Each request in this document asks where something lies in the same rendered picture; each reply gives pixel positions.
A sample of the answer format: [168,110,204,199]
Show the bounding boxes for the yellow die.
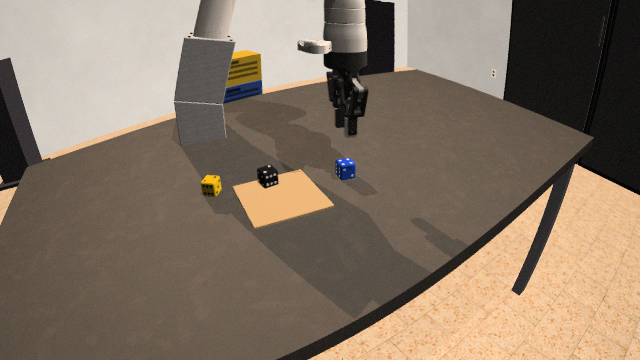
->
[201,175,222,197]

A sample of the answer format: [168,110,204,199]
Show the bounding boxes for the blue die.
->
[336,158,356,180]

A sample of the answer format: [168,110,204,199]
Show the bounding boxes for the tan square mat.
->
[233,169,335,230]

